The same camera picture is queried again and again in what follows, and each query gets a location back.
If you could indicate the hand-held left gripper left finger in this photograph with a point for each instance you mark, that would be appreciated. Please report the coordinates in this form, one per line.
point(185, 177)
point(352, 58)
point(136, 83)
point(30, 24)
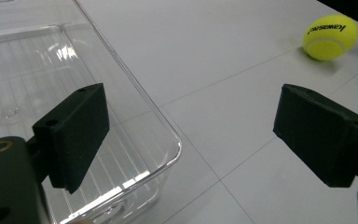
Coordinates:
point(73, 133)

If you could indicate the clear plastic container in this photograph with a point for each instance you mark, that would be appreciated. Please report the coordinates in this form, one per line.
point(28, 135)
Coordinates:
point(37, 68)

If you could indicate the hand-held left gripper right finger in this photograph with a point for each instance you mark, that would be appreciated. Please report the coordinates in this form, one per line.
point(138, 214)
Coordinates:
point(320, 137)

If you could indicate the yellow tennis ball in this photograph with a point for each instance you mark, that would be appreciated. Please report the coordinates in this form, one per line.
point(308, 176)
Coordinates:
point(330, 37)

